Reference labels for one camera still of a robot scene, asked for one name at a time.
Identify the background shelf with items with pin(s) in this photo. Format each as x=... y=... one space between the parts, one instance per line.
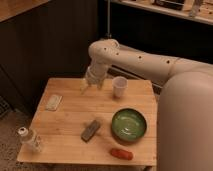
x=194 y=10

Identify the orange red carrot toy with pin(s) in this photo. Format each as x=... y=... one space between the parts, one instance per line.
x=121 y=154

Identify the green ceramic bowl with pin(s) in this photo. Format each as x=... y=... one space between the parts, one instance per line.
x=128 y=125

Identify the metal pole stand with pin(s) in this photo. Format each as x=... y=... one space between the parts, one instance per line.
x=108 y=34

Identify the grey sponge block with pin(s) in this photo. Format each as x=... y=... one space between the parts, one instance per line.
x=90 y=130

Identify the white ceramic cup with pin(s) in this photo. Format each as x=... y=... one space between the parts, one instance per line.
x=119 y=84

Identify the wooden table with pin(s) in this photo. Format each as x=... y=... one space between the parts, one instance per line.
x=75 y=126

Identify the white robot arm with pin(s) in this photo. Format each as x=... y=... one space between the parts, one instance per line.
x=185 y=105

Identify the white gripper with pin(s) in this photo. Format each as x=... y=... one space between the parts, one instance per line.
x=95 y=75

